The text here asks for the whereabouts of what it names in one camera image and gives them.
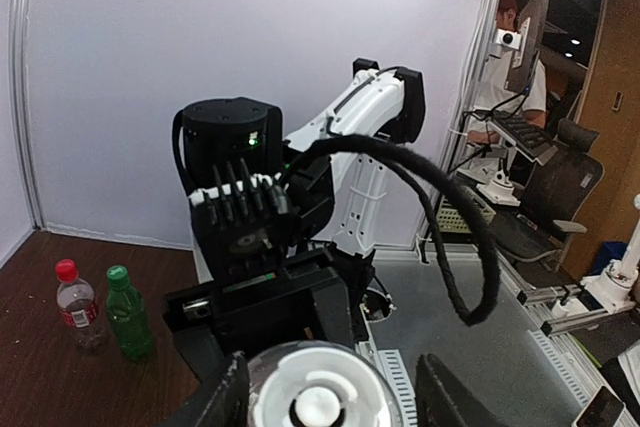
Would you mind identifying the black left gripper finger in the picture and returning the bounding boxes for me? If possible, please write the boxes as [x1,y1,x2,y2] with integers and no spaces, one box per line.
[415,354,504,427]

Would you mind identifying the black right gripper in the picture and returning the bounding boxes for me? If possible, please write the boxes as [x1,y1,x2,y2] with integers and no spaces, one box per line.
[163,246,373,427]

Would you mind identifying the clear plastic bottle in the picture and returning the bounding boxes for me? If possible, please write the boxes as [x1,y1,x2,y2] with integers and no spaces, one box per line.
[247,339,401,427]

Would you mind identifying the white flip bottle cap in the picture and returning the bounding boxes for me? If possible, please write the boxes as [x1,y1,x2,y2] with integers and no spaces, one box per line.
[253,351,389,427]

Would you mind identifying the small white robot arm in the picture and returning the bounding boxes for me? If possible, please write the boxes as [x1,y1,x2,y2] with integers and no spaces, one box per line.
[551,223,639,319]

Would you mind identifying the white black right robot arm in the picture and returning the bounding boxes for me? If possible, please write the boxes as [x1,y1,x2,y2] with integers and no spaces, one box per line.
[163,59,500,426]

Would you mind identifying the green plastic bottle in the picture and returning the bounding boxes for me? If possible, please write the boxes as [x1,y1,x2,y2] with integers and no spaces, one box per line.
[106,265,154,361]

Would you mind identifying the clear bottle red cap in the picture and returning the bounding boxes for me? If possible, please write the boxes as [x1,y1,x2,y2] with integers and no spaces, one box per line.
[55,259,108,354]

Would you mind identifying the smartphone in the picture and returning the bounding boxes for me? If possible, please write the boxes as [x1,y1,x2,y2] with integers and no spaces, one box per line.
[571,386,625,427]

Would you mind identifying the blue bin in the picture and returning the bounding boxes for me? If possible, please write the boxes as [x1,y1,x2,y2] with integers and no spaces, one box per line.
[591,241,628,275]

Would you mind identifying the black office chair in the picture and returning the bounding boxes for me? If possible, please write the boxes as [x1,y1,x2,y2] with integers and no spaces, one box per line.
[490,118,604,271]

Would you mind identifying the black keyboard on stand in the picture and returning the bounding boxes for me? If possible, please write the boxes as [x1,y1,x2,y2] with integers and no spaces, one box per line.
[472,109,558,165]

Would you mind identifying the person in white shirt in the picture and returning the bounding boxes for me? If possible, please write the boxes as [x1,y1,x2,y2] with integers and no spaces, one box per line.
[467,0,550,145]

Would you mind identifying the white webcam on stand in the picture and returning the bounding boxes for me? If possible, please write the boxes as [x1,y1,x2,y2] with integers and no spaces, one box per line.
[488,28,522,58]

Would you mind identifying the computer monitor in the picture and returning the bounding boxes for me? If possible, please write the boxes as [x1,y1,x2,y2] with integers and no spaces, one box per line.
[505,0,550,93]

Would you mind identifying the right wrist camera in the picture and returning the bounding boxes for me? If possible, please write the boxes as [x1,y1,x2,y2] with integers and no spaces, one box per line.
[189,159,297,288]

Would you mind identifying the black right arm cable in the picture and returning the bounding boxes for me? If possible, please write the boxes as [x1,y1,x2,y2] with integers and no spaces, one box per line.
[279,135,502,326]

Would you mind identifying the aluminium corner post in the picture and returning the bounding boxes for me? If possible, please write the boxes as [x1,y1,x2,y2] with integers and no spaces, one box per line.
[8,0,45,231]

